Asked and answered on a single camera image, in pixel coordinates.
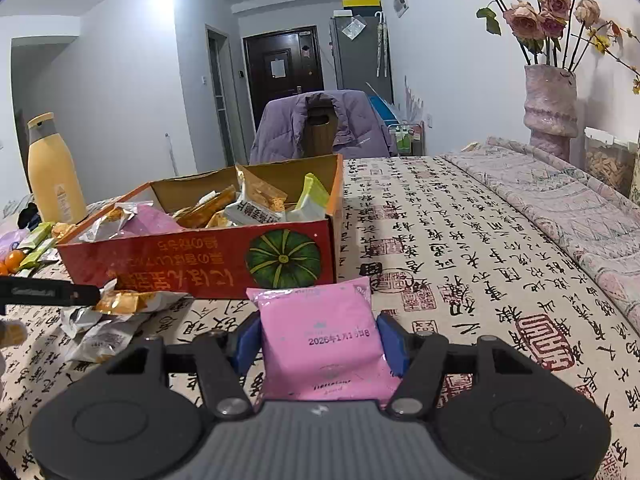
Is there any wooden chair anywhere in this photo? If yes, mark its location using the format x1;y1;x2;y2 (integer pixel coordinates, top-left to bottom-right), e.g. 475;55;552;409
300;94;337;160

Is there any orange cookie snack packet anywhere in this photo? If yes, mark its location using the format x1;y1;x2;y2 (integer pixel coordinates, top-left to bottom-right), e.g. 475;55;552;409
95;280;188;316

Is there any pink patterned cloth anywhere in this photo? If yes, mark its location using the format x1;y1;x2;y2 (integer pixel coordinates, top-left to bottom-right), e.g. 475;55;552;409
445;136;640;321

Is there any white folded umbrella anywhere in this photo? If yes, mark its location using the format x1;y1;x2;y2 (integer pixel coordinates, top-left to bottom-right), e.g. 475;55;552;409
375;12;391;78

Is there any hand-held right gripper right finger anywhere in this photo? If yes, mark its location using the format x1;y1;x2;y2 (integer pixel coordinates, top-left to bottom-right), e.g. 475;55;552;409
377;312;533;421

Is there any grey interior door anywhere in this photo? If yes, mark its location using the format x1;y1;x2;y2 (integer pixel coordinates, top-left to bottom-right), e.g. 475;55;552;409
206;25;236;168

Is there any orange mandarin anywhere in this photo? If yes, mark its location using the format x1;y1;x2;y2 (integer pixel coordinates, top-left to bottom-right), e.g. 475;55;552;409
0;250;26;276

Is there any grey refrigerator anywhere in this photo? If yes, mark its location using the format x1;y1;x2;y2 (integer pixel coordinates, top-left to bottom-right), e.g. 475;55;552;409
329;14;393;93

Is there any plain green snack packet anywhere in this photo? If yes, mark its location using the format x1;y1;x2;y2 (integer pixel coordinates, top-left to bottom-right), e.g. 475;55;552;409
292;173;331;223

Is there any white storage cart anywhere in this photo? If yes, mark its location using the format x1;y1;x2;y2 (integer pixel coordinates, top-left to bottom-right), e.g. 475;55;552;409
390;122;426;157

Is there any dried pink rose bouquet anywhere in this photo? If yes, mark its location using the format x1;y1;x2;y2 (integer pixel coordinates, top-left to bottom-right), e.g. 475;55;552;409
452;0;621;68

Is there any gold cookie snack packet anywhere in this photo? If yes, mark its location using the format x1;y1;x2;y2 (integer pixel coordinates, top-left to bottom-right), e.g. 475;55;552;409
222;165;288;226

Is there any purple padded jacket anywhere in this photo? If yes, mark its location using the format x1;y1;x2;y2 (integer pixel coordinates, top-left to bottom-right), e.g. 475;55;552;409
249;90;398;165

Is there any red cardboard box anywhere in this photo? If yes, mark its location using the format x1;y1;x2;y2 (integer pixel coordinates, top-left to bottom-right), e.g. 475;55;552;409
56;154;344;298

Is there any pink textured vase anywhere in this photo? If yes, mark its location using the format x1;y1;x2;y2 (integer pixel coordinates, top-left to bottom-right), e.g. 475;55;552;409
523;64;578;163

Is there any pink snack packet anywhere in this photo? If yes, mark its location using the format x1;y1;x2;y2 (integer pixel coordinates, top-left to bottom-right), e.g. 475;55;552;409
117;203;183;238
246;276;403;403

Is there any pink wall decoration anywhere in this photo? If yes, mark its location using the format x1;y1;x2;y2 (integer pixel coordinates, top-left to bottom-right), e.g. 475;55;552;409
402;76;425;123

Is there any clear jar of snacks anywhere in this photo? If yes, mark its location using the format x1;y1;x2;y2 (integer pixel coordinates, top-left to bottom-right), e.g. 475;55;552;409
584;126;638;196

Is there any yellow bottle with grey collar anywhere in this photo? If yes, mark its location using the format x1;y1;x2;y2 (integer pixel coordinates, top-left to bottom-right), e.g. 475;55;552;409
27;112;87;224

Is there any folded drying rack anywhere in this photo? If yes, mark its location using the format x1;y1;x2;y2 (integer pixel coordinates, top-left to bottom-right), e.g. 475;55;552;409
365;82;401;126

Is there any dark clothes pile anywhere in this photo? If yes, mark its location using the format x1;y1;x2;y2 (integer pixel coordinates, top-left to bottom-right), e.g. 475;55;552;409
17;202;43;231

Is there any green white snack packet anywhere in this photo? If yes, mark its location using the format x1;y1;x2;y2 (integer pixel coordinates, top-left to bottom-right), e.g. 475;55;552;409
20;240;58;268
20;222;55;248

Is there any large silver green-edged packet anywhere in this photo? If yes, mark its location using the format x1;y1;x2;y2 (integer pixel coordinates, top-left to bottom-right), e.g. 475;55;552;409
77;202;138;243

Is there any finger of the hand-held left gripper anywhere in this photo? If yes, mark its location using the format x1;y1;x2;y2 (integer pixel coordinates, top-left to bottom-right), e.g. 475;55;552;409
57;282;102;307

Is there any clear plastic document sleeve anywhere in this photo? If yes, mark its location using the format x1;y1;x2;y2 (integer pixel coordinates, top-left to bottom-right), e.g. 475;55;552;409
341;16;368;41

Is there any white grey snack packet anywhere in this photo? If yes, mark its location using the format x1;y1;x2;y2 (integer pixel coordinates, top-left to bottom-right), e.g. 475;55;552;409
60;305;151;363

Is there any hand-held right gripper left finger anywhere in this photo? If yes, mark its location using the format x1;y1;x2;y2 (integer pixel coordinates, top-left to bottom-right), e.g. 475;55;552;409
105;312;263;420

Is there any person's left hand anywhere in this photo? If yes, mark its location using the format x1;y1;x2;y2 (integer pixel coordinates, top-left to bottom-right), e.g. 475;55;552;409
0;320;29;349

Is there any dark entrance door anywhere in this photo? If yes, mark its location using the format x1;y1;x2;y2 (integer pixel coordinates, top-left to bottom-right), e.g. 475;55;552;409
243;26;325;121

